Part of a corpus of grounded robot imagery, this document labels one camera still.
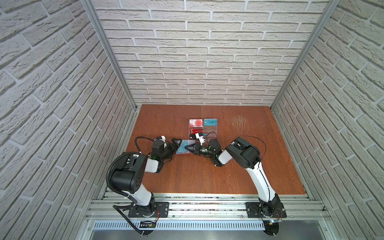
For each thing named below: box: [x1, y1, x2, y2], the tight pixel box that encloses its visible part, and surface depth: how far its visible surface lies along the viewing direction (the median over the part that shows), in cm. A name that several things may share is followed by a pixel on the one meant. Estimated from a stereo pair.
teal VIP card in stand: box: [203, 118, 218, 126], surface depth 100 cm
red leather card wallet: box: [175, 139, 197, 155], surface depth 94 cm
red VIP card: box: [189, 129, 203, 135], surface depth 100 cm
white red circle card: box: [189, 119, 203, 128], surface depth 100 cm
